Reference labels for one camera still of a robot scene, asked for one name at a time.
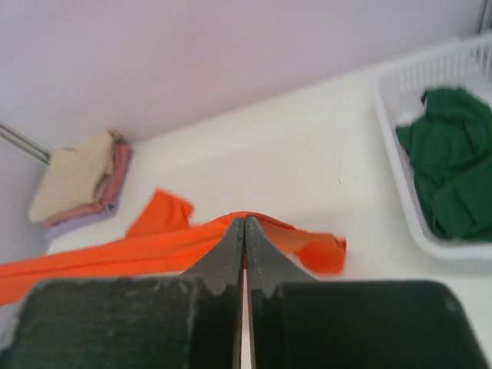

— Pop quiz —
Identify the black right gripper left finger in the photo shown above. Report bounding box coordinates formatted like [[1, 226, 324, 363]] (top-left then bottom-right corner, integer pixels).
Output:
[[1, 218, 244, 368]]

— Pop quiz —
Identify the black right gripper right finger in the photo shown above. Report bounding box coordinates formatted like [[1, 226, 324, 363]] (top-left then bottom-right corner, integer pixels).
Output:
[[244, 217, 489, 368]]

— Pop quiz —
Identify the orange t-shirt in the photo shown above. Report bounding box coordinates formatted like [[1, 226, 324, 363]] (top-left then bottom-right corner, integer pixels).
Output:
[[1, 191, 347, 305]]

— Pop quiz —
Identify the lavender folded t-shirt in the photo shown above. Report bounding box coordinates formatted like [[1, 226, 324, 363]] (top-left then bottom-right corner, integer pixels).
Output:
[[44, 184, 123, 241]]

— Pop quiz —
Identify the pink folded t-shirt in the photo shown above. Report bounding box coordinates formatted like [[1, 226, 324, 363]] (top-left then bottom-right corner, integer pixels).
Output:
[[44, 141, 132, 228]]

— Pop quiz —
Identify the beige folded t-shirt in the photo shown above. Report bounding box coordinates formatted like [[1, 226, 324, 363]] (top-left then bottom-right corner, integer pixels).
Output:
[[28, 128, 121, 224]]

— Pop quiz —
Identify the green t-shirt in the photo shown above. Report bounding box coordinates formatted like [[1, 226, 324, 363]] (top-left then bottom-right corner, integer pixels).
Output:
[[395, 87, 491, 242]]

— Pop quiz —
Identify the white perforated plastic basket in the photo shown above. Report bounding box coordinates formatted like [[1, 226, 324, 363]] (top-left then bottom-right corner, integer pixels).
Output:
[[374, 32, 491, 261]]

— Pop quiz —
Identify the left aluminium frame post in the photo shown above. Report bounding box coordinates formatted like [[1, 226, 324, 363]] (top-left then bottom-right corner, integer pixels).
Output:
[[0, 121, 50, 165]]

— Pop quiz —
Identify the aluminium frame post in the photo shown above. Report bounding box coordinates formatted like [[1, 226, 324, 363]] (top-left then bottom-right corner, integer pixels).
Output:
[[0, 121, 50, 165], [476, 0, 492, 33]]

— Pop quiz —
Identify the right aluminium frame post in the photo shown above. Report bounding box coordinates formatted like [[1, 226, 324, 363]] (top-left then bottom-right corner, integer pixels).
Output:
[[476, 0, 492, 33]]

